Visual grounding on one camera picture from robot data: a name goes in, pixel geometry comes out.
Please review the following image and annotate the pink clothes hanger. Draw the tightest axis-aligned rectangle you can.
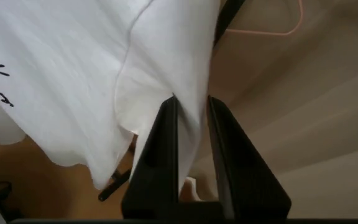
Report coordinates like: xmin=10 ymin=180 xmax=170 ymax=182
xmin=225 ymin=0 xmax=305 ymax=37

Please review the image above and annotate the white printed t-shirt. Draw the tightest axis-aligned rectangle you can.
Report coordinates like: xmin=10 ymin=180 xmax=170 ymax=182
xmin=0 ymin=0 xmax=222 ymax=200

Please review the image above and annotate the beige curtain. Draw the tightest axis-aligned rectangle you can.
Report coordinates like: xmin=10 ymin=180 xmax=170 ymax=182
xmin=188 ymin=0 xmax=358 ymax=220

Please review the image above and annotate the black clothes rack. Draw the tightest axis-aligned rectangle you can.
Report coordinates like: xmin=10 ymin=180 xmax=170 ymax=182
xmin=98 ymin=0 xmax=247 ymax=202

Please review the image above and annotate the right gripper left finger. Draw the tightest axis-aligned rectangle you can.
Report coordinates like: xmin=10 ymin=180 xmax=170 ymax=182
xmin=121 ymin=96 xmax=180 ymax=220

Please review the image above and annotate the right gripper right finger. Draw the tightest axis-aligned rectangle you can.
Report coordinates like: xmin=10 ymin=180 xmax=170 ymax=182
xmin=206 ymin=95 xmax=292 ymax=220

